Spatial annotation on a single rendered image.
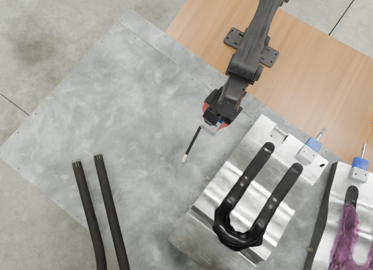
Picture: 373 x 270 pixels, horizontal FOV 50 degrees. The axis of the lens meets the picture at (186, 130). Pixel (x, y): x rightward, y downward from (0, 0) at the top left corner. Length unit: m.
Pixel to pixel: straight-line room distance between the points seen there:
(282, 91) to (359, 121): 0.29
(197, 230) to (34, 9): 1.78
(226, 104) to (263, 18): 0.24
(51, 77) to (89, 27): 0.37
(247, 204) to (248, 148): 0.18
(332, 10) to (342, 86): 1.19
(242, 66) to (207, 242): 0.55
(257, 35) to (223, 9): 0.54
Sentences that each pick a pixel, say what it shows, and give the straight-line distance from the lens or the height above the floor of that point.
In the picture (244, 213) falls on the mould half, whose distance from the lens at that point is 1.22.
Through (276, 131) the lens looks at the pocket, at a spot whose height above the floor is 0.86.
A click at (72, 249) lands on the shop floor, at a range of 2.18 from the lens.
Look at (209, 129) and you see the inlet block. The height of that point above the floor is 0.96.
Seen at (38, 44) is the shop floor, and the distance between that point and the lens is 2.50.
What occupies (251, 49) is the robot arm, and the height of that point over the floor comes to 1.21.
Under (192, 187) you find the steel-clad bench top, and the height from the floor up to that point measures 0.80.
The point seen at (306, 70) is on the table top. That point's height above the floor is 0.80.
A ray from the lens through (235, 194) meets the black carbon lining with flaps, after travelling 1.24.
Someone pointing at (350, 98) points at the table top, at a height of 0.80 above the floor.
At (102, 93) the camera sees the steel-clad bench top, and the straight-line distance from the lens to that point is 1.43.
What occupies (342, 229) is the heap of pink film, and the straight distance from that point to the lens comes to 1.30.
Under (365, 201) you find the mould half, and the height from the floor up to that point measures 0.86.
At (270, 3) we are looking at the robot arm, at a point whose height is 1.24.
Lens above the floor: 2.12
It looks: 75 degrees down
